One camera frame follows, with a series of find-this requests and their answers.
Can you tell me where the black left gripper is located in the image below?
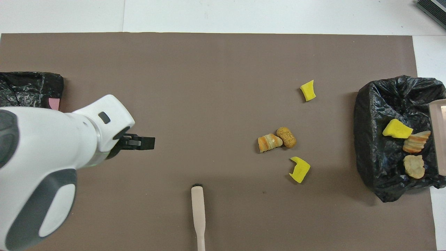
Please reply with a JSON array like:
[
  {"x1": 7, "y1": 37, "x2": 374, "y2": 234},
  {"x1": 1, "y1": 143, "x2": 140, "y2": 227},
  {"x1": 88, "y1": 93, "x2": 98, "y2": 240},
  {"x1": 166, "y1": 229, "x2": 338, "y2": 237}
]
[{"x1": 106, "y1": 127, "x2": 155, "y2": 161}]

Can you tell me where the beige plastic dustpan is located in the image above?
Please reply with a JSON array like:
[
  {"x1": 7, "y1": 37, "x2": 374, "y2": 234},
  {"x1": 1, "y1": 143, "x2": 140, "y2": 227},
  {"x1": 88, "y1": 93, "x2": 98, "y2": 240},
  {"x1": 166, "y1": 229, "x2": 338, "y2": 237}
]
[{"x1": 428, "y1": 99, "x2": 446, "y2": 176}]

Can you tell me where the tan ridged croissant piece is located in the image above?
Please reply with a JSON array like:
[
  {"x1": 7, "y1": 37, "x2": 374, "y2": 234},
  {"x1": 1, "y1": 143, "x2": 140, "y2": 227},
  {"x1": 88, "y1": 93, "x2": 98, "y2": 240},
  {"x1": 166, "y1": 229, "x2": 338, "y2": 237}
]
[{"x1": 403, "y1": 130, "x2": 432, "y2": 154}]

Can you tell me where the notched yellow sponge piece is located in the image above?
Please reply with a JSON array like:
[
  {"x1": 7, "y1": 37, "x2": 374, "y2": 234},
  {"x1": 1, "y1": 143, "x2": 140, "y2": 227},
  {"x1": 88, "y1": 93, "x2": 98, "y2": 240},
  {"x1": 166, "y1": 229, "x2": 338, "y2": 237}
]
[{"x1": 289, "y1": 157, "x2": 311, "y2": 184}]

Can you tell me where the black plastic trash bag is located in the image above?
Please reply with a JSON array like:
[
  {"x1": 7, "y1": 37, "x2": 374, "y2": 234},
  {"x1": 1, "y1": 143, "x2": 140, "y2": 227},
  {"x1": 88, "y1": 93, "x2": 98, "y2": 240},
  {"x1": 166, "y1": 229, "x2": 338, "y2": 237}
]
[
  {"x1": 354, "y1": 75, "x2": 446, "y2": 203},
  {"x1": 0, "y1": 71, "x2": 64, "y2": 111}
]

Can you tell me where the brown table mat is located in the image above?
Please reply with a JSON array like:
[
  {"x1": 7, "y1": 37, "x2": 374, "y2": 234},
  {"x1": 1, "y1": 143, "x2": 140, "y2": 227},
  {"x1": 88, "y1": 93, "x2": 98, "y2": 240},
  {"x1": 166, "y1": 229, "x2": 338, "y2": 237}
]
[{"x1": 0, "y1": 32, "x2": 438, "y2": 251}]

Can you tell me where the round brown crusty bread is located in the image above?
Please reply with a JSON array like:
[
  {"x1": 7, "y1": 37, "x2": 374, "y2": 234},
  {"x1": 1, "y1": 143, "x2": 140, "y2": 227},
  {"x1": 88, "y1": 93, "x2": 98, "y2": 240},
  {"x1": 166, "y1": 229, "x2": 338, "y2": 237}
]
[{"x1": 276, "y1": 127, "x2": 297, "y2": 149}]

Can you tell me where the dark grey ribbed panel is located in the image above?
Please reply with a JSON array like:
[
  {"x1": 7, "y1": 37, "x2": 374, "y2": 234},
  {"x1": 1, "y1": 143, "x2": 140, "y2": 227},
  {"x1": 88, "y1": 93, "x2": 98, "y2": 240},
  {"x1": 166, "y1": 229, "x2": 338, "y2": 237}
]
[{"x1": 416, "y1": 0, "x2": 446, "y2": 30}]

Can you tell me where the orange striped croissant piece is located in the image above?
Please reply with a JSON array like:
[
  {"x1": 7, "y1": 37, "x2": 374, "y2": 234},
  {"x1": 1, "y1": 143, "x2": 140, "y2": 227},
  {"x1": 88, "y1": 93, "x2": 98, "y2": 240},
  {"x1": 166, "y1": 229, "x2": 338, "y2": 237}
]
[{"x1": 258, "y1": 134, "x2": 283, "y2": 153}]

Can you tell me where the pale bread piece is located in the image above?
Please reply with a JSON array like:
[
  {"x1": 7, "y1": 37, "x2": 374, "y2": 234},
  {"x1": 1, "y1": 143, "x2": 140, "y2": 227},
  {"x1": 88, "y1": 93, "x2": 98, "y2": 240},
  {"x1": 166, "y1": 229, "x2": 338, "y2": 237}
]
[{"x1": 403, "y1": 154, "x2": 425, "y2": 180}]

